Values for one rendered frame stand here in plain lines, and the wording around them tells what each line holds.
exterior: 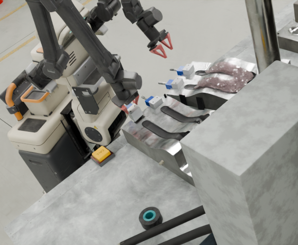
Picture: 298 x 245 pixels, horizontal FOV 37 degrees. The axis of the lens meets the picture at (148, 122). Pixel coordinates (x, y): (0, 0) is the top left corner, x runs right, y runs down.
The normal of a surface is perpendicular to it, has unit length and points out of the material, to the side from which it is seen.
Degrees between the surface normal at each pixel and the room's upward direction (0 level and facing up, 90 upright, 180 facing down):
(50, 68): 99
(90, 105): 90
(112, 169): 0
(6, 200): 0
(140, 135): 2
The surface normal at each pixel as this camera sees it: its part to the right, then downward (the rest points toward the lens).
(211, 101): -0.52, 0.66
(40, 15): -0.23, 0.80
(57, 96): 0.85, 0.12
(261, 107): -0.30, -0.73
